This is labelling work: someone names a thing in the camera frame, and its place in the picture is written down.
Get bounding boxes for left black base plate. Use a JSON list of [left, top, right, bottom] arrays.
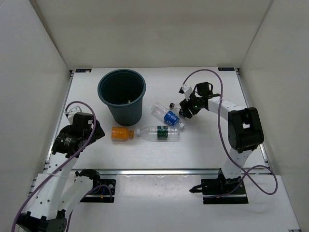
[[80, 175, 116, 203]]

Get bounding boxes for right black corner label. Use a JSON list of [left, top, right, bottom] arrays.
[[218, 67, 235, 72]]

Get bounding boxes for left black corner label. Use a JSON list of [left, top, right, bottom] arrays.
[[75, 69, 92, 73]]

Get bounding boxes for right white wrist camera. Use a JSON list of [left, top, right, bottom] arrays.
[[179, 84, 193, 101]]

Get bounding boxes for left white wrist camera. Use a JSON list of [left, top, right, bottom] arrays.
[[65, 105, 82, 119]]

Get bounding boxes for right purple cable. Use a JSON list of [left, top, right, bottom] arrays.
[[182, 69, 279, 195]]

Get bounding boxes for black corner label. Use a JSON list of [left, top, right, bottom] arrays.
[[75, 69, 92, 73], [218, 67, 235, 72]]

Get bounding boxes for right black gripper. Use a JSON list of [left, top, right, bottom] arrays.
[[182, 92, 203, 118]]

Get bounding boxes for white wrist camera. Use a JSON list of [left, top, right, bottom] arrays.
[[65, 105, 82, 119], [179, 84, 193, 101]]

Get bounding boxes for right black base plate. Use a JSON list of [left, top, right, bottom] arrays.
[[189, 179, 249, 205]]

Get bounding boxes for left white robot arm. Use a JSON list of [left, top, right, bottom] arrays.
[[17, 112, 105, 232]]

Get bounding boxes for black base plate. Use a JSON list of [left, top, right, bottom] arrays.
[[189, 179, 249, 205], [80, 175, 116, 203]]

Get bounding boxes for clear bottle black label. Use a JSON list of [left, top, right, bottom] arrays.
[[169, 102, 181, 115]]

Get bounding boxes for clear bottle blue label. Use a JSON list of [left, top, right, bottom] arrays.
[[151, 102, 185, 129]]

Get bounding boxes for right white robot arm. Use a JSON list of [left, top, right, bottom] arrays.
[[179, 82, 264, 193]]

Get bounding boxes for clear bottle green label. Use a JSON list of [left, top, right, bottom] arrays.
[[136, 125, 181, 143]]

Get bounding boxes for orange plastic bottle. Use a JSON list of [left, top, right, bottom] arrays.
[[111, 127, 134, 140]]

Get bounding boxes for dark teal plastic bin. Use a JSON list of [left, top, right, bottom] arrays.
[[97, 69, 146, 126]]

